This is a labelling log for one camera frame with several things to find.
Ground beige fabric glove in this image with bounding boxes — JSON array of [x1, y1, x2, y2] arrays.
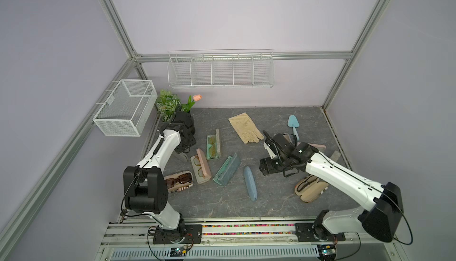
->
[[229, 113, 264, 144]]

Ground pink open glasses case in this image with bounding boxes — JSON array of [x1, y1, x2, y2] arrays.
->
[[190, 149, 212, 184]]

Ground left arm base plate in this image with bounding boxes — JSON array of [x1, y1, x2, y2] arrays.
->
[[152, 224, 203, 245]]

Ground teal grey open case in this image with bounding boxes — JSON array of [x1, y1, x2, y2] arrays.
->
[[213, 153, 241, 186]]

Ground teal small trowel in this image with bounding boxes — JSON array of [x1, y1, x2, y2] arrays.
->
[[287, 115, 300, 142]]

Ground blue brown glasses case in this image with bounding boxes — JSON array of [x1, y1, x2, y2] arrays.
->
[[244, 166, 258, 201]]

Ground aluminium mounting rail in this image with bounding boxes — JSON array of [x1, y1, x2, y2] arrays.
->
[[101, 219, 400, 246]]

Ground green artificial plant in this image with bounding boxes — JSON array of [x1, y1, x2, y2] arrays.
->
[[155, 90, 198, 122]]

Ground long white wire shelf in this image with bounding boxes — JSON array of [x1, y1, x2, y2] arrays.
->
[[167, 49, 275, 88]]

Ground white wire basket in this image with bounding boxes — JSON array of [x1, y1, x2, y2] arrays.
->
[[89, 79, 157, 137]]

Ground white vented cable duct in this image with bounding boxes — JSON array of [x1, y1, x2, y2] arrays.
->
[[109, 245, 320, 261]]

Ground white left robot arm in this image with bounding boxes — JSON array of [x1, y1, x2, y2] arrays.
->
[[121, 111, 196, 244]]

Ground beige case brown sunglasses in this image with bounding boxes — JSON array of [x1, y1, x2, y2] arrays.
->
[[164, 171, 194, 193]]

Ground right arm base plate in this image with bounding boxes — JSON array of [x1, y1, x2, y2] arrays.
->
[[295, 223, 346, 243]]

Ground beige case black glasses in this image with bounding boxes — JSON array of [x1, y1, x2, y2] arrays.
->
[[294, 175, 329, 203]]

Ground aluminium frame post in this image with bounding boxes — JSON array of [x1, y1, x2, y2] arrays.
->
[[98, 0, 147, 79]]

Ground green glasses case open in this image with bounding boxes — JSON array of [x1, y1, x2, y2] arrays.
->
[[206, 129, 222, 160]]

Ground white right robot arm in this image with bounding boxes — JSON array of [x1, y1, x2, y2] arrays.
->
[[260, 132, 406, 243]]

